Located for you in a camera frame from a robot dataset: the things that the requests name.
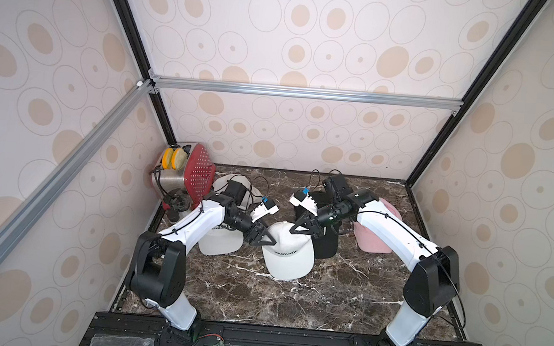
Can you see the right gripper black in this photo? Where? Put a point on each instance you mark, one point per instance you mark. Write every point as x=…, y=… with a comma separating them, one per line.
x=315, y=220

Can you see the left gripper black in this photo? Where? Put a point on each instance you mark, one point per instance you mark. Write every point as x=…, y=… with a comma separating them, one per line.
x=253, y=237

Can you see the white Colorado cap front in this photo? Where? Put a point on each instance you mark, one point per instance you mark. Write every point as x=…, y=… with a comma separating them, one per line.
x=292, y=257

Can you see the white colorado cap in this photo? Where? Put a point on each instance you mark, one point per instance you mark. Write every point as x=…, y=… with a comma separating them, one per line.
x=221, y=241
x=292, y=257

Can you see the black cap with white label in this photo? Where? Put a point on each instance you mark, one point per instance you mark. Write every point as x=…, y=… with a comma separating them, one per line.
x=325, y=246

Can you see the pink LA cap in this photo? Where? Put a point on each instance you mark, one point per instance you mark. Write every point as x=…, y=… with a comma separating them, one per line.
x=369, y=242

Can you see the white cap back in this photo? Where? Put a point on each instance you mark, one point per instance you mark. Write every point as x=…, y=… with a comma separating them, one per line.
x=221, y=184

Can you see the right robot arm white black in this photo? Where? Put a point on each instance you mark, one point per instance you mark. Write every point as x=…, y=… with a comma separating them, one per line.
x=433, y=280

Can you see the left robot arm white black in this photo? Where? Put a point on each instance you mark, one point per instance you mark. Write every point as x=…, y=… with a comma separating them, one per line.
x=158, y=266

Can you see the clear bottle black cap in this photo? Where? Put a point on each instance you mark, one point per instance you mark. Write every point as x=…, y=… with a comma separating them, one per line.
x=178, y=201

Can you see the small dark bottle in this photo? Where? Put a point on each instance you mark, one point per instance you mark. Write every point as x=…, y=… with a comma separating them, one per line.
x=173, y=216

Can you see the metal rack container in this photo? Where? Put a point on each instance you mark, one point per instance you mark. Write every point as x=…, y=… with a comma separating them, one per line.
x=164, y=181

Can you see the yellow sponge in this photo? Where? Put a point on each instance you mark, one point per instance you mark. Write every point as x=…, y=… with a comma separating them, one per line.
x=174, y=158

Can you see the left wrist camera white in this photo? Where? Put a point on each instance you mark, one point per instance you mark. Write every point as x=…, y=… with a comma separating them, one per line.
x=265, y=208

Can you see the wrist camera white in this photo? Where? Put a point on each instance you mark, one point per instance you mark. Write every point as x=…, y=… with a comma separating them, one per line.
x=302, y=198
x=265, y=208

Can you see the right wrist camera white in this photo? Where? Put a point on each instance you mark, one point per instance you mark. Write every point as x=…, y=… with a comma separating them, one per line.
x=302, y=198

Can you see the horizontal aluminium rail back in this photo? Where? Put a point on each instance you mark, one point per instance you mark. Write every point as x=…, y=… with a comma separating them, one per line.
x=157, y=82

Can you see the black frame post left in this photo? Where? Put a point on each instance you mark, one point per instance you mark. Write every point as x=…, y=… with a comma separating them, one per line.
x=128, y=22

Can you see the black frame post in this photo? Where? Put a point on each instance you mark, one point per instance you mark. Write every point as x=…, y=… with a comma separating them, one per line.
x=128, y=22
x=530, y=10

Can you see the aluminium rail left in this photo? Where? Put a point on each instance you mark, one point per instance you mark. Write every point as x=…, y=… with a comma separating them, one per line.
x=32, y=209

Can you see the black frame post right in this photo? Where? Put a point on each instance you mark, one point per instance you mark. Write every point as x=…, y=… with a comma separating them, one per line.
x=530, y=10

